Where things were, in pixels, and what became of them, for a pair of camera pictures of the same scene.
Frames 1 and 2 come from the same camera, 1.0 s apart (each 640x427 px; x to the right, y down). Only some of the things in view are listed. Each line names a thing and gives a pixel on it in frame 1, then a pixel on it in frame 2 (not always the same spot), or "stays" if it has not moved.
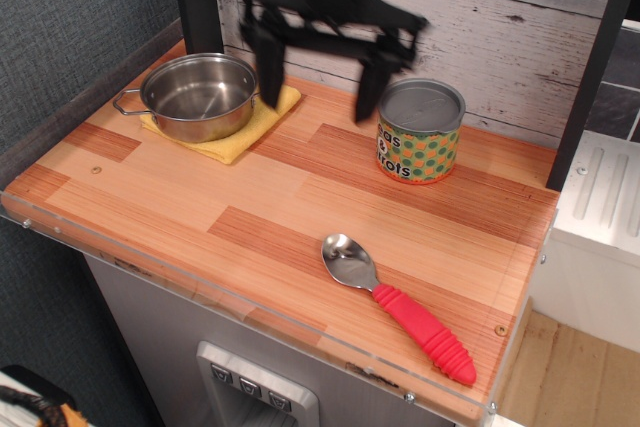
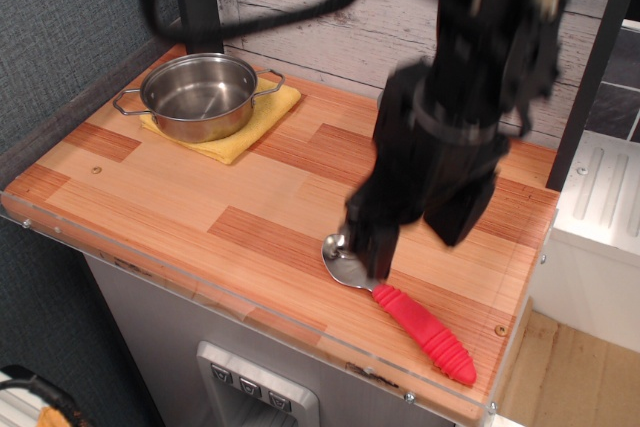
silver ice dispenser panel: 240,392 stays
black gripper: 336,10 to 433,152
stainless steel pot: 195,97 stays
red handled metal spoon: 351,262 stays
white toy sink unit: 588,267 stays
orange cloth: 73,418 to 50,417
